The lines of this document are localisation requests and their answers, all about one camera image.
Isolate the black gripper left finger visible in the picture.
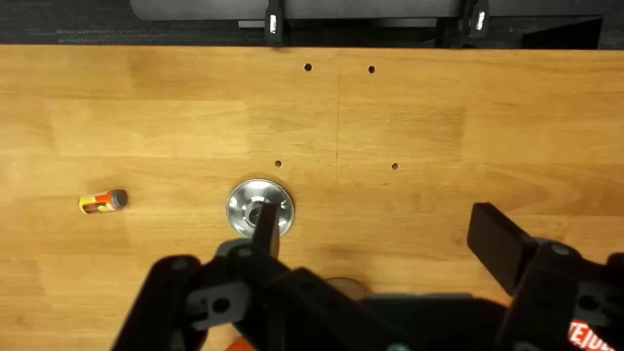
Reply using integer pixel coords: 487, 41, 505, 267
111, 202, 417, 351

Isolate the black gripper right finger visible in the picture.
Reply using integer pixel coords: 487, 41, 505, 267
466, 200, 624, 351

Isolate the round silver kettle lid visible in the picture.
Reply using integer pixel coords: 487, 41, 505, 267
224, 177, 298, 239

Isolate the small orange grey cylinder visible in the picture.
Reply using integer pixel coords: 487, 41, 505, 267
78, 187, 128, 216

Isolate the black perforated breadboard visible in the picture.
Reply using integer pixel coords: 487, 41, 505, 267
0, 0, 624, 48

